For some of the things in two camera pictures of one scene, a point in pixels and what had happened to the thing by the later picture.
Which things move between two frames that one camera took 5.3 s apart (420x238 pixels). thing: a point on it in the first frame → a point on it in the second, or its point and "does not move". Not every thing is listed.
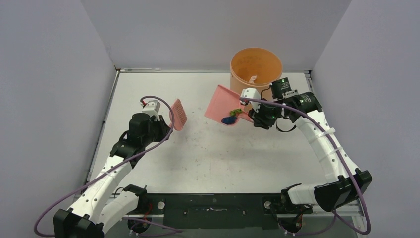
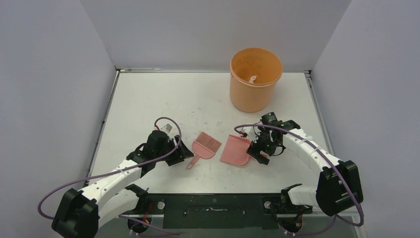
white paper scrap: x=252 y=78 does not move
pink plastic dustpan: x=223 y=101 → x=235 y=150
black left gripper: x=164 y=129 → x=181 y=153
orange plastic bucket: x=265 y=64 does not move
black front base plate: x=218 y=211 does not move
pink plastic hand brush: x=180 y=116 → x=204 y=146
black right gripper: x=257 y=116 → x=257 y=152
